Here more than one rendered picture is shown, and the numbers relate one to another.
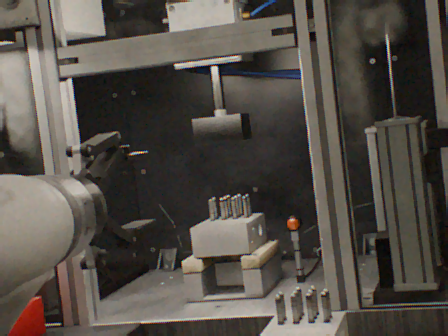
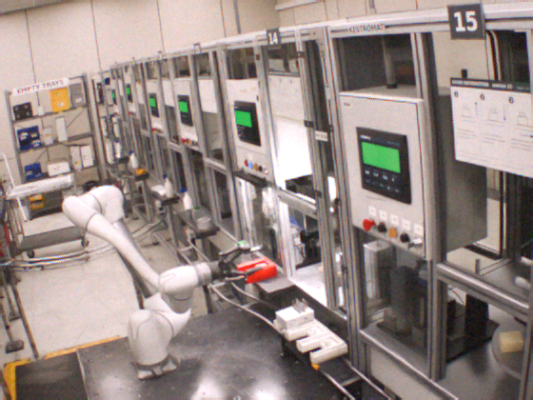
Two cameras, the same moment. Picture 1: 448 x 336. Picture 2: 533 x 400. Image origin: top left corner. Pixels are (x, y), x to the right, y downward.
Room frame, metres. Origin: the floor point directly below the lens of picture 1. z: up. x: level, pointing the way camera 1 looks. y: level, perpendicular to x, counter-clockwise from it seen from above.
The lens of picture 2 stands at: (-0.17, -1.67, 2.00)
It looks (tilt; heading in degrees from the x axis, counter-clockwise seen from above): 16 degrees down; 53
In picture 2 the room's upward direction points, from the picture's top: 8 degrees counter-clockwise
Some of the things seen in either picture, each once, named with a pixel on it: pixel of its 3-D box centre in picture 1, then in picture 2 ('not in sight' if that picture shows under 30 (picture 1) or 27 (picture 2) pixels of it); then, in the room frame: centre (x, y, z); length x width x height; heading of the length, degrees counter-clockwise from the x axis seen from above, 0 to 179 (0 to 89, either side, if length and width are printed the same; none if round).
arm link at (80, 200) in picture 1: (46, 219); (202, 273); (0.87, 0.19, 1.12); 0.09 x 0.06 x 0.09; 74
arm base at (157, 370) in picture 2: not in sight; (153, 363); (0.64, 0.39, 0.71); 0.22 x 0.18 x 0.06; 74
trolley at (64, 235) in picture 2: not in sight; (48, 219); (1.35, 4.41, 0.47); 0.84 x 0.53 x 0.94; 158
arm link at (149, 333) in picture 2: not in sight; (147, 334); (0.65, 0.41, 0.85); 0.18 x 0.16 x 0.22; 27
